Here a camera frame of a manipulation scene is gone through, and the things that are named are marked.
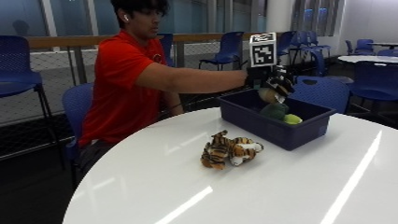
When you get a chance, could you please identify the tan toy potato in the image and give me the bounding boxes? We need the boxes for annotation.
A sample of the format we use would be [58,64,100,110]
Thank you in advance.
[255,87,283,105]

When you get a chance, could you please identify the dark green toy avocado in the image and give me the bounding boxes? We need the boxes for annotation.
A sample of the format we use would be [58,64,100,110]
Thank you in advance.
[258,102,291,122]

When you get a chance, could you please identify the blue perforated chair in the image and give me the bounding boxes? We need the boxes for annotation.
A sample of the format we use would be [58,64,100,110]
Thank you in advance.
[347,61,398,120]
[155,33,177,68]
[61,81,97,189]
[275,30,332,77]
[344,38,376,57]
[289,75,351,115]
[0,35,61,147]
[198,30,246,71]

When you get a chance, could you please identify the white cube with black markers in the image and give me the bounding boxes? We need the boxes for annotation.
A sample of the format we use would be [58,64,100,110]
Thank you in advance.
[247,32,278,68]

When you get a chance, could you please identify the yellow-green toy lemon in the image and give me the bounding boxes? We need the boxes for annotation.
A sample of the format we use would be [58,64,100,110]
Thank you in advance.
[282,113,304,126]

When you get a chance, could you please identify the dark blue plastic bin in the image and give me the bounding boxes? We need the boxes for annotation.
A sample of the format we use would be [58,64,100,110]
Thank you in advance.
[218,88,338,152]

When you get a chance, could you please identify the white round column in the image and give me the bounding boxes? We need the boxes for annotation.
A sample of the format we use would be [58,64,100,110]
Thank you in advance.
[265,0,295,34]

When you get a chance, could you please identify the white round table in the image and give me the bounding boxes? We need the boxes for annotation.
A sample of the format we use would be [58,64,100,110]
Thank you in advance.
[367,41,398,49]
[336,54,398,65]

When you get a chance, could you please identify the striped tiger soft toy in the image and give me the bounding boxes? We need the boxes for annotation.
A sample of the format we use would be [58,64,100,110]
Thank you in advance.
[198,129,266,172]

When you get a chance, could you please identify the person in red shirt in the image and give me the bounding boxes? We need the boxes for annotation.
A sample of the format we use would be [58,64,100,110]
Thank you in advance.
[77,0,295,175]

